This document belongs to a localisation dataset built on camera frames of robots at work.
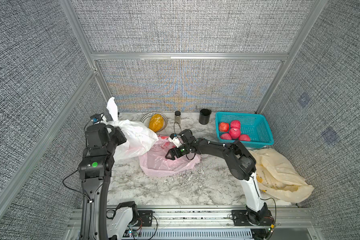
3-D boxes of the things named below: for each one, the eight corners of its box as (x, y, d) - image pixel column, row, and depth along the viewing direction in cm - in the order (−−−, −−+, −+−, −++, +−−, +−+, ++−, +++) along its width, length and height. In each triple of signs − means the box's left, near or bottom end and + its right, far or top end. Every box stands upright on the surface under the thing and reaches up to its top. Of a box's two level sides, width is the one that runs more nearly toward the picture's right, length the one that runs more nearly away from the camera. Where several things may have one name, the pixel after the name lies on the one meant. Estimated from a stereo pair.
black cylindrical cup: (199, 124, 115) (200, 116, 109) (198, 116, 120) (199, 108, 114) (210, 124, 115) (212, 116, 109) (209, 116, 120) (211, 108, 114)
